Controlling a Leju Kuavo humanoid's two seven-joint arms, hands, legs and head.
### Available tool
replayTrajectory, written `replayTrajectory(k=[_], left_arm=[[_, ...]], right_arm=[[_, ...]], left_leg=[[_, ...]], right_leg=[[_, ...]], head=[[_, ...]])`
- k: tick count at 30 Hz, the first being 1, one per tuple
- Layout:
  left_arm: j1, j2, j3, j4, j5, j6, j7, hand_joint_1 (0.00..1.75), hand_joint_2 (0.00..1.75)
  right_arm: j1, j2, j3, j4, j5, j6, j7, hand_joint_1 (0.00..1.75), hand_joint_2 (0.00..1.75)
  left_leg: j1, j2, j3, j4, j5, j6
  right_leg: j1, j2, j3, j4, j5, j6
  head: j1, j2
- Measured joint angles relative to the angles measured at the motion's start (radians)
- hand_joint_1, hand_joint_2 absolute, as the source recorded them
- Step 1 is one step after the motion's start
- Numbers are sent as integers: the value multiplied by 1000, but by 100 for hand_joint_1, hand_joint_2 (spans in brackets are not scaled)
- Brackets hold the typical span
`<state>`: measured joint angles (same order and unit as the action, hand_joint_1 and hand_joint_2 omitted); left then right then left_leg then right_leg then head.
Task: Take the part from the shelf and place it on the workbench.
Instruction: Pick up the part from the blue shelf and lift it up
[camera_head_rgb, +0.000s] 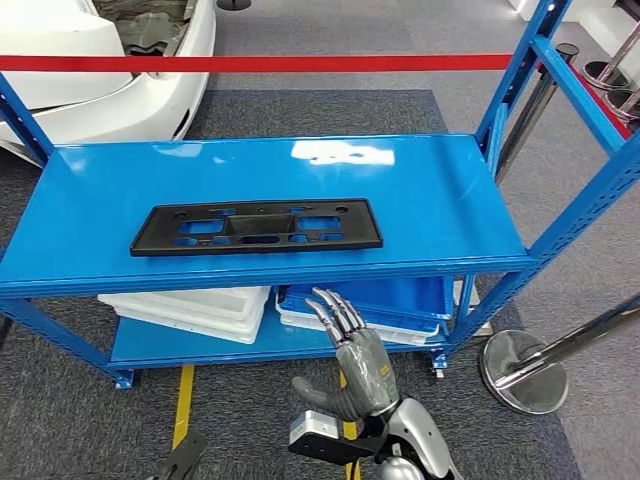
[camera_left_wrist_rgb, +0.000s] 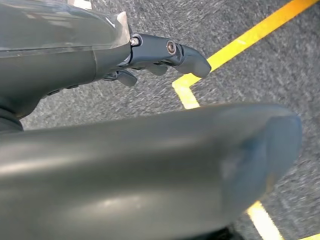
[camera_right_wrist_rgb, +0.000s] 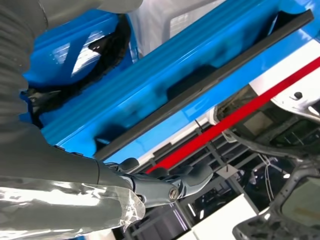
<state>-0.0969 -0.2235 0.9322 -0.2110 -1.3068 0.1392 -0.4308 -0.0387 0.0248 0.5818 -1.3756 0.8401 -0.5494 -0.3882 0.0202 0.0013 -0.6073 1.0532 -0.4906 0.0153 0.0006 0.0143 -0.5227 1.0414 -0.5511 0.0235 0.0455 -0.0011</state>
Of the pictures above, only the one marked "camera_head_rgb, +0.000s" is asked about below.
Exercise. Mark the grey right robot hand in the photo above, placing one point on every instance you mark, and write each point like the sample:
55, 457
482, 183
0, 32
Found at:
365, 371

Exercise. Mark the long black plastic frame part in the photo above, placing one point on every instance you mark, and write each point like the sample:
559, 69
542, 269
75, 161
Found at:
362, 225

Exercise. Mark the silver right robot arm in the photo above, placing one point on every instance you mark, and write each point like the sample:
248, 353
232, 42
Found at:
425, 437

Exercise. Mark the blue metal shelf rack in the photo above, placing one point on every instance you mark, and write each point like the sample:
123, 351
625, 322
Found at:
400, 192

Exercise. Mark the blue plastic tray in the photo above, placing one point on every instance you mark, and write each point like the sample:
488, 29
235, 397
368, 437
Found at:
400, 298

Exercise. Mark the silver floor socket box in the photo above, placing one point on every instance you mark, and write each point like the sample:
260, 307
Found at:
484, 329

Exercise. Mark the red barrier belt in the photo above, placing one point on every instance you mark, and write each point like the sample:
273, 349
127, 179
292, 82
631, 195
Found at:
250, 63
620, 118

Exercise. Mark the white car body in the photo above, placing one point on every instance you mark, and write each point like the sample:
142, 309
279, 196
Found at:
150, 106

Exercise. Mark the black round floor base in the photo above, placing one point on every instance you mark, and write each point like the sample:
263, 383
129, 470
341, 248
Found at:
234, 4

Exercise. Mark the white display plinth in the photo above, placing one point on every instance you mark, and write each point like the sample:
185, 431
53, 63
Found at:
590, 26

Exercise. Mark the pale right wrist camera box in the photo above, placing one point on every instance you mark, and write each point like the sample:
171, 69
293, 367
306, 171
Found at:
312, 427

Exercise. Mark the black right camera bracket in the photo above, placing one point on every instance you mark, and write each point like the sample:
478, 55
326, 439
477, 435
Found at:
324, 454

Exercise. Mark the chrome stanchion post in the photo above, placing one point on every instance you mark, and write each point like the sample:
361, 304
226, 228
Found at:
530, 112
620, 102
520, 358
600, 73

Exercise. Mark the black left wrist bracket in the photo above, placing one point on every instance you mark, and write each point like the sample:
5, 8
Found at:
183, 460

